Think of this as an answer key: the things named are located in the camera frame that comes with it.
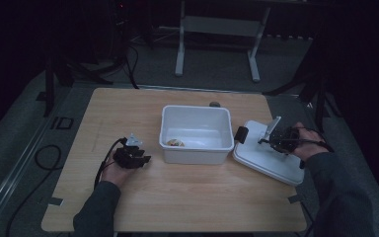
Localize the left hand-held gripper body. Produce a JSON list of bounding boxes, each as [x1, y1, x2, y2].
[[113, 132, 145, 170]]

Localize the white tub lid black latches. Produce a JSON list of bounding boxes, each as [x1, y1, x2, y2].
[[232, 118, 306, 188]]

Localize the black tripod stand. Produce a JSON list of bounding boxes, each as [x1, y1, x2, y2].
[[35, 55, 114, 119]]

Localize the grey tape piece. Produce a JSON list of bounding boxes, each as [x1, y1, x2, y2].
[[287, 194, 306, 204], [46, 196, 64, 207]]

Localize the right hand-held gripper black cable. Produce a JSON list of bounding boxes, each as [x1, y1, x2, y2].
[[295, 125, 336, 153]]

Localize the hand-held gripper black cable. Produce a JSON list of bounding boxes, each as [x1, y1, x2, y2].
[[93, 136, 128, 190], [295, 125, 336, 153]]

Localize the left hand-held gripper black cable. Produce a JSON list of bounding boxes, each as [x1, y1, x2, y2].
[[93, 136, 128, 190]]

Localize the black floor cable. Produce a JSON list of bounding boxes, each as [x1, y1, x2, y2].
[[5, 144, 63, 237]]

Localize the person's right hand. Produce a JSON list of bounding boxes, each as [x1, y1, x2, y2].
[[290, 121, 331, 163]]

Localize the person's left hand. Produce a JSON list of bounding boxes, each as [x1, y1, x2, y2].
[[100, 157, 136, 190]]

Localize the black floor stand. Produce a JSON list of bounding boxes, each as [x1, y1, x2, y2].
[[262, 33, 341, 132]]

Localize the white metal stand frame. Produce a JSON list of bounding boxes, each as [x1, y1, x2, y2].
[[174, 0, 272, 84]]

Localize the round yellow red-label food pack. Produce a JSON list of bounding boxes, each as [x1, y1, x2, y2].
[[166, 138, 187, 148]]

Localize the white plastic tub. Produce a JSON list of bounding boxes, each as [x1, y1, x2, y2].
[[158, 105, 236, 165]]

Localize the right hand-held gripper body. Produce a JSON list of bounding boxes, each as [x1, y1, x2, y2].
[[265, 116, 301, 155]]

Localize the metal floor rail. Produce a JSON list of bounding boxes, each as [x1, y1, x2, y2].
[[0, 86, 75, 231]]

